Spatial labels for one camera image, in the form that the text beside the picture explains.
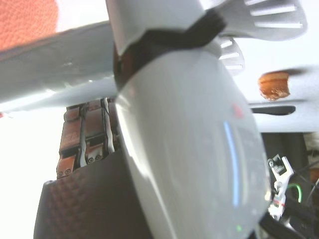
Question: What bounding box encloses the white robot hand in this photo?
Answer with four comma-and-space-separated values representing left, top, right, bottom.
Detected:
33, 0, 270, 239

